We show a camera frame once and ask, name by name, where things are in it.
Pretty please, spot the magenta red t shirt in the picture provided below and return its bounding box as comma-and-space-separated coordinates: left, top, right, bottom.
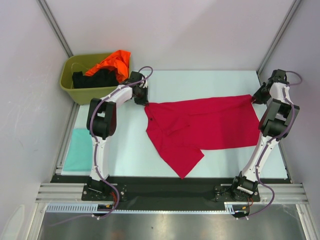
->
144, 94, 260, 179

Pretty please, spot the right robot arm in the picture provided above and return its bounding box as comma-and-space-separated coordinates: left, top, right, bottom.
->
229, 69, 300, 202

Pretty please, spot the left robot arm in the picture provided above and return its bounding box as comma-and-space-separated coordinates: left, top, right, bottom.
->
82, 71, 149, 201

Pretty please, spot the orange t shirt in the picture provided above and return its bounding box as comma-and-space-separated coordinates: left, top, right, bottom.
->
84, 50, 131, 83

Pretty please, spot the black t shirt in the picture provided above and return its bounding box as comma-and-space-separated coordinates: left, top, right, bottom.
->
72, 69, 119, 89

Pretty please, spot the olive green plastic bin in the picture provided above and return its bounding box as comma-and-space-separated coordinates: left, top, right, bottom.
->
59, 52, 116, 105

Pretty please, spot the folded teal t shirt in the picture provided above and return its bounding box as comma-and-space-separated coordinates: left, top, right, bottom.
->
62, 128, 93, 175

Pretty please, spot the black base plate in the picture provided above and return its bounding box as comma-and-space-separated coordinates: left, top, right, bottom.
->
50, 175, 293, 212

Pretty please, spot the aluminium frame rail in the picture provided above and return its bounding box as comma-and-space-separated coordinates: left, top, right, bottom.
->
35, 183, 85, 203

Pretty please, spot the slotted cable duct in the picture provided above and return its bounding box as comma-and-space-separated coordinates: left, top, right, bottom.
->
46, 203, 113, 214

